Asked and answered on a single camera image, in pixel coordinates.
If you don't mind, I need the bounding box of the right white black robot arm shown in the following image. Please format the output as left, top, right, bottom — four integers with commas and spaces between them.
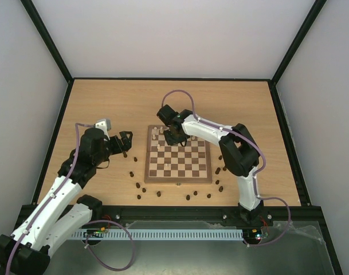
156, 104, 263, 225

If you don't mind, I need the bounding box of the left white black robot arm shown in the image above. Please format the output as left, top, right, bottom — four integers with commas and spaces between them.
0, 124, 133, 274

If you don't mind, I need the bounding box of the wooden chess board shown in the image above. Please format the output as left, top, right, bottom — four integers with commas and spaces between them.
144, 125, 212, 184

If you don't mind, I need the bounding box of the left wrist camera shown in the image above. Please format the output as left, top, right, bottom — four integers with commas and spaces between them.
95, 119, 111, 140

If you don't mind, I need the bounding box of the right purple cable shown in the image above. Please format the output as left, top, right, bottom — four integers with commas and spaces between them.
162, 90, 291, 248

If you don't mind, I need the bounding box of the purple cable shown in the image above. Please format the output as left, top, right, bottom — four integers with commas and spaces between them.
5, 122, 135, 274
162, 90, 291, 248

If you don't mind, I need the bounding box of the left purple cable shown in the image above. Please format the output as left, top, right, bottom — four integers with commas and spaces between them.
5, 122, 135, 274

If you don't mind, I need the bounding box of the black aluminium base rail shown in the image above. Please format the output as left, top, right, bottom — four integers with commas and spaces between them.
14, 205, 326, 229

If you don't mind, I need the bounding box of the white slotted cable duct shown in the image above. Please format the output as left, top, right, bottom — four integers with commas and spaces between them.
70, 230, 244, 241

